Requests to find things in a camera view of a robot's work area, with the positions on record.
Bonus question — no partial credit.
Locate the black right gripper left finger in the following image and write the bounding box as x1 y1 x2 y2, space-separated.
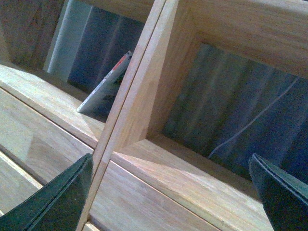
0 154 93 231

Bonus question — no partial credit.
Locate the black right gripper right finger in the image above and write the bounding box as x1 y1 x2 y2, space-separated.
249 154 308 231

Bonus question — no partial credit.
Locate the white red spine book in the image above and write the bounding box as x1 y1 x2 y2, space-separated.
77 51 133 114

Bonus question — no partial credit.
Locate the white vertical pole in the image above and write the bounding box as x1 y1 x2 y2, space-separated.
43 0 92 80

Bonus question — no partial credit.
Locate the thin white cable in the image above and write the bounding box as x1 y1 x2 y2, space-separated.
208 77 300 158

